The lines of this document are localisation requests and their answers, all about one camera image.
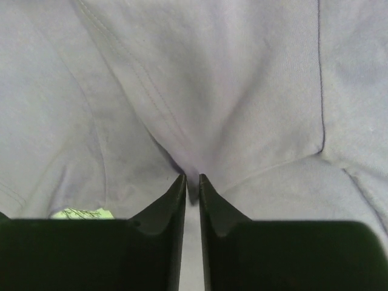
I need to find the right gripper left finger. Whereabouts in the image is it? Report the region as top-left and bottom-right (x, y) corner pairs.
(1, 175), (186, 290)

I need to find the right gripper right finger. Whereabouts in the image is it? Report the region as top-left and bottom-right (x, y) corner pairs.
(199, 175), (387, 290)

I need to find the purple t shirt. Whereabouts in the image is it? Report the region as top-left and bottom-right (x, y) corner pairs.
(1, 1), (387, 290)

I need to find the floral patterned table mat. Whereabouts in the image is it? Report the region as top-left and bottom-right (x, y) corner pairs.
(51, 208), (114, 219)

